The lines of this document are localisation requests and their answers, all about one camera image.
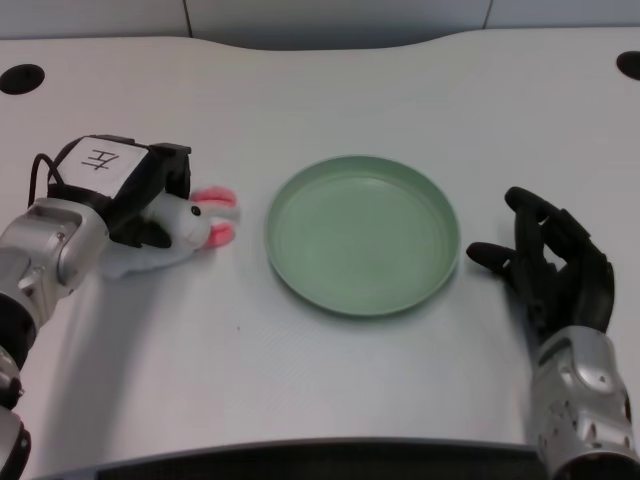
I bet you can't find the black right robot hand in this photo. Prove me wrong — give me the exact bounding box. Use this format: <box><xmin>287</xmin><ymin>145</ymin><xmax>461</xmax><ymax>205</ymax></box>
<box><xmin>465</xmin><ymin>186</ymin><xmax>616</xmax><ymax>336</ymax></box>

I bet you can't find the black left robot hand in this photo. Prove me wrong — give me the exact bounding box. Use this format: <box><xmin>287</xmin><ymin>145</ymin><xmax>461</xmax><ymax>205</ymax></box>
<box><xmin>46</xmin><ymin>133</ymin><xmax>193</xmax><ymax>250</ymax></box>

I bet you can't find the green round plate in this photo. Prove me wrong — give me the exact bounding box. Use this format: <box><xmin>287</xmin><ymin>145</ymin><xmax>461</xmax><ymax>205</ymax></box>
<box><xmin>263</xmin><ymin>154</ymin><xmax>461</xmax><ymax>318</ymax></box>

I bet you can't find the black round cable grommet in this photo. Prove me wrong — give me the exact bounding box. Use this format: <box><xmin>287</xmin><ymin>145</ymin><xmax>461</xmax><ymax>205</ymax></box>
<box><xmin>615</xmin><ymin>50</ymin><xmax>640</xmax><ymax>81</ymax></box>
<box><xmin>0</xmin><ymin>62</ymin><xmax>46</xmax><ymax>95</ymax></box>

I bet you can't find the black robot torso edge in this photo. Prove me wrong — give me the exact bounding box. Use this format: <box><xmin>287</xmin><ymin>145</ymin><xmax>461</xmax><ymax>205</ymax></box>
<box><xmin>29</xmin><ymin>437</ymin><xmax>551</xmax><ymax>480</ymax></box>

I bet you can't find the white plush rabbit doll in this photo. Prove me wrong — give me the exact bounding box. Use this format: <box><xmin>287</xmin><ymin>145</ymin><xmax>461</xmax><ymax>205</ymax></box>
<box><xmin>101</xmin><ymin>185</ymin><xmax>241</xmax><ymax>281</ymax></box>

